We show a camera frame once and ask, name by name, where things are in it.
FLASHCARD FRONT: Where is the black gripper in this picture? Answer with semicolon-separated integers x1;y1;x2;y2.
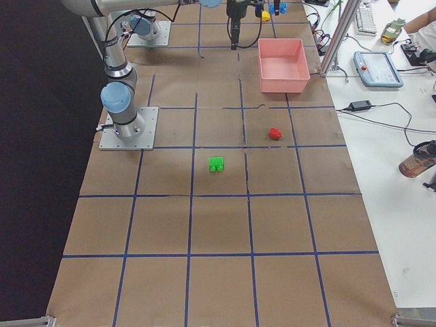
226;0;248;50

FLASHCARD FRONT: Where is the yellow toy block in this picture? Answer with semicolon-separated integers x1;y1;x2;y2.
261;11;270;22

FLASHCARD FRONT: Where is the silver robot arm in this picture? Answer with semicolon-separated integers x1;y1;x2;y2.
129;10;161;41
63;1;257;151

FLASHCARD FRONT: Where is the pink plastic box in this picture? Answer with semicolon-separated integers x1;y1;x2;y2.
258;38;310;93

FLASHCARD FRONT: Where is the blue toy block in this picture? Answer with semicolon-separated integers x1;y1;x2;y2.
268;3;287;16

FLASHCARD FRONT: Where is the red toy block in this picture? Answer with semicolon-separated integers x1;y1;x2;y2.
268;127;283;141

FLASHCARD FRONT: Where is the white keyboard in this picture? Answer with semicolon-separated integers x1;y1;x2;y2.
355;1;377;37

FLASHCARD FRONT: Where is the green toy block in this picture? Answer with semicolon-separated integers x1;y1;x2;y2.
208;157;224;172

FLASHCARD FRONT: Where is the black power adapter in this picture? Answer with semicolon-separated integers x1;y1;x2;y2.
348;100;372;112

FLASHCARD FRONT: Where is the blue teach pendant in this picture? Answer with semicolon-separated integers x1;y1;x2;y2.
353;51;403;89

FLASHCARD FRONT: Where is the green drink bottle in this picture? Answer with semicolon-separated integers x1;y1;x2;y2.
380;18;406;45

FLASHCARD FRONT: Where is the brown paper table cover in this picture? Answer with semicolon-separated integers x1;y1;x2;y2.
46;0;399;327

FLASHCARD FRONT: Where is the brown water bottle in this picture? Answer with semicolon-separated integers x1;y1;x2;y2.
399;140;435;178

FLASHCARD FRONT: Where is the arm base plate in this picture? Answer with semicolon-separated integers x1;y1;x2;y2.
99;107;159;151
127;19;172;48

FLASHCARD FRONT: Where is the aluminium frame post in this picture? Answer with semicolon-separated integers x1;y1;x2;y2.
319;0;360;77

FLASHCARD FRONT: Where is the black power cable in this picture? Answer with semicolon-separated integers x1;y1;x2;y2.
335;102;436;148

